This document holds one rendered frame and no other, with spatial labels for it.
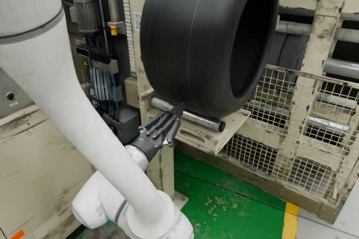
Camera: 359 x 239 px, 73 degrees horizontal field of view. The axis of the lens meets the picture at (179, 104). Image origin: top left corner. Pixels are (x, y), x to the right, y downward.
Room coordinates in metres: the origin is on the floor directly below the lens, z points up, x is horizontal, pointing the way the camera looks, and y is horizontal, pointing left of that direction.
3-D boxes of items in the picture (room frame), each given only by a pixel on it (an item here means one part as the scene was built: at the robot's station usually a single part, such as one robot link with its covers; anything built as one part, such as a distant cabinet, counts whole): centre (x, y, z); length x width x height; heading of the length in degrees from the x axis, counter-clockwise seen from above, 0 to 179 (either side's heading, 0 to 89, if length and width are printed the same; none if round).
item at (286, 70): (1.09, -0.48, 0.65); 0.90 x 0.02 x 0.70; 55
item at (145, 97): (1.06, 0.05, 0.90); 0.40 x 0.03 x 0.10; 145
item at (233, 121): (0.96, -0.10, 0.80); 0.37 x 0.36 x 0.02; 145
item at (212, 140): (0.84, -0.02, 0.84); 0.36 x 0.09 x 0.06; 55
